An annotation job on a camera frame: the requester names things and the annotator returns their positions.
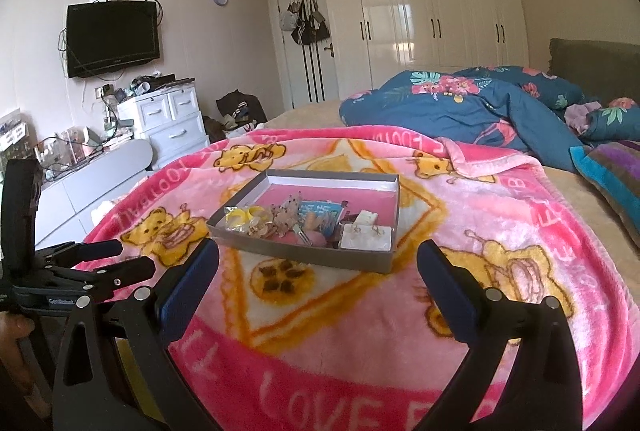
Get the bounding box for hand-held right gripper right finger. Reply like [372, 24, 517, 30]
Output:
[416, 239, 586, 431]

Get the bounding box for yellow hair ties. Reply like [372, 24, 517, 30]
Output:
[224, 205, 272, 233]

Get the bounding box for blue floral duvet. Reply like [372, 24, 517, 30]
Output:
[339, 66, 596, 174]

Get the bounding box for leopard print hair bow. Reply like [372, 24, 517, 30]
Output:
[267, 197, 303, 238]

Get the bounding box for clear acrylic organizer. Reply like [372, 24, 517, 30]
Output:
[35, 126, 101, 168]

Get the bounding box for grey cardboard box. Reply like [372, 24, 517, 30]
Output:
[206, 168, 401, 274]

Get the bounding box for white oval desk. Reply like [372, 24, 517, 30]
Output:
[35, 140, 155, 247]

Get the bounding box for person's left hand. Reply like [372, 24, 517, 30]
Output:
[0, 313, 35, 394]

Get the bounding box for blue floral pillow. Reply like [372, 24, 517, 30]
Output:
[582, 97, 640, 142]

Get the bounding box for white door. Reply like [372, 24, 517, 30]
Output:
[266, 0, 342, 112]

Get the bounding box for dark flat box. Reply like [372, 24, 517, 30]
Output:
[145, 73, 194, 92]

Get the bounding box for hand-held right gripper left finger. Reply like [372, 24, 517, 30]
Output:
[52, 238, 221, 431]

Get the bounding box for dark green headboard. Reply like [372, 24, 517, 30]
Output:
[547, 38, 640, 105]

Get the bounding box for white drawer cabinet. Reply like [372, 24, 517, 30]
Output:
[117, 85, 211, 169]

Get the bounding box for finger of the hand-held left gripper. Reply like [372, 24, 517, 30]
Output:
[49, 256, 156, 302]
[32, 239, 124, 270]

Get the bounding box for pink bear print blanket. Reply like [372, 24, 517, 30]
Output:
[82, 125, 640, 431]

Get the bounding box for striped colourful pillow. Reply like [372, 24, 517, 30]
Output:
[570, 141, 640, 248]

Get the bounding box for black floor bag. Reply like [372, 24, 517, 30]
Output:
[216, 90, 268, 132]

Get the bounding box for white wardrobe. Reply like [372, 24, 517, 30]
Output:
[244, 0, 531, 104]

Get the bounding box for purple cloth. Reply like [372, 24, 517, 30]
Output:
[565, 103, 602, 134]

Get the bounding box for white earring card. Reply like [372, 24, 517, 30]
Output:
[339, 223, 394, 253]

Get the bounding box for beige bed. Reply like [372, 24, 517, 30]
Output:
[250, 98, 640, 262]

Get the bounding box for black handbag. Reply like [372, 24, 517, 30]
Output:
[307, 11, 331, 42]

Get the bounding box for black wall television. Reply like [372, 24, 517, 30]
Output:
[66, 1, 161, 79]

